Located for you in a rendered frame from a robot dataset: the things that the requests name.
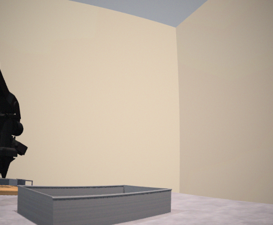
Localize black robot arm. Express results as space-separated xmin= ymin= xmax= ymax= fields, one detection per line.
xmin=0 ymin=70 xmax=28 ymax=156

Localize wooden board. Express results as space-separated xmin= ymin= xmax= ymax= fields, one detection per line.
xmin=0 ymin=185 xmax=18 ymax=195

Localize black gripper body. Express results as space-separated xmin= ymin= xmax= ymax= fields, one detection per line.
xmin=0 ymin=131 xmax=18 ymax=158

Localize grey roasting tin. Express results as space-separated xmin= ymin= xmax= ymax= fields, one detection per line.
xmin=17 ymin=185 xmax=172 ymax=225

